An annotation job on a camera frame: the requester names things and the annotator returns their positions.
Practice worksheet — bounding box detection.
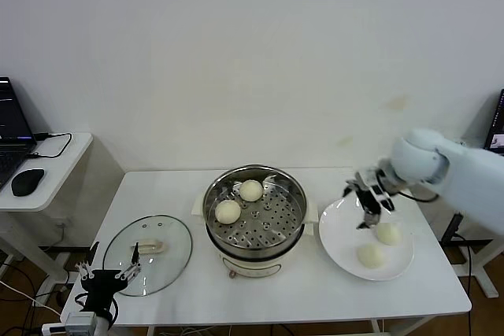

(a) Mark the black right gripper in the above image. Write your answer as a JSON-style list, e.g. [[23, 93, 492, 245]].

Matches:
[[344, 168, 386, 231]]

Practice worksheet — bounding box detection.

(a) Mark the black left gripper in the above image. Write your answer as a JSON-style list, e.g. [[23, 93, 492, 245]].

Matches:
[[75, 241, 143, 314]]

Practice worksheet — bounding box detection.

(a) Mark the white steamed baozi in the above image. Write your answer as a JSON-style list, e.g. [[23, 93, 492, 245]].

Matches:
[[376, 222, 402, 246], [356, 243, 386, 269], [214, 199, 242, 223], [239, 179, 264, 202]]

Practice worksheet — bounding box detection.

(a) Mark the round glass pot lid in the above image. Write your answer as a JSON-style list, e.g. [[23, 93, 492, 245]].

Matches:
[[102, 215, 194, 297]]

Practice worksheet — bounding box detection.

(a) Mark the stainless steel steamer basket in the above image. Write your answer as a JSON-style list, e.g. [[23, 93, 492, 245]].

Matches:
[[203, 165, 309, 249]]

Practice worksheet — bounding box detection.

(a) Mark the round white plate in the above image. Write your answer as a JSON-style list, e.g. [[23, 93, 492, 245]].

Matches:
[[318, 197, 416, 282]]

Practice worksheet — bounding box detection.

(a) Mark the white side desk with mouse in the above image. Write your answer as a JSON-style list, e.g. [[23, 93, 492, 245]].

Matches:
[[0, 132, 95, 286]]

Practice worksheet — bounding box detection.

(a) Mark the black computer mouse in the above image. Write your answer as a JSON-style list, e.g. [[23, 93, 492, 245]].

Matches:
[[11, 168, 46, 198]]

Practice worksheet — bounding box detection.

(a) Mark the cream electric cooking pot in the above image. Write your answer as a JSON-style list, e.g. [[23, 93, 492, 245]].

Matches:
[[191, 198, 319, 280]]

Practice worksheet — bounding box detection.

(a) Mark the black laptop with lit screen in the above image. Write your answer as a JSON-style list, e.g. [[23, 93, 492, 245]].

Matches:
[[486, 90, 504, 152]]

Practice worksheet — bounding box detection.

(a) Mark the black laptop with dark screen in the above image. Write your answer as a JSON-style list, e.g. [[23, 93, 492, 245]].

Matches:
[[0, 76, 39, 191]]

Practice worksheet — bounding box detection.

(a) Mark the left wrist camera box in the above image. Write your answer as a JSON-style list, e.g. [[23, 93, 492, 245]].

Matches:
[[41, 311, 98, 336]]

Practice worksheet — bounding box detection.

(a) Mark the black floor cable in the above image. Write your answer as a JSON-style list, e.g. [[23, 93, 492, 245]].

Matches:
[[0, 260, 40, 305]]

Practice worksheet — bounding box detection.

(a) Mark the white floor cable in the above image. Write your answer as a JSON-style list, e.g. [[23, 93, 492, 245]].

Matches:
[[0, 279, 64, 316]]

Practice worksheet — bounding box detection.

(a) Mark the black laptop charger cable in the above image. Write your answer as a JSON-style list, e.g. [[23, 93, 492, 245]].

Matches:
[[25, 132, 75, 161]]

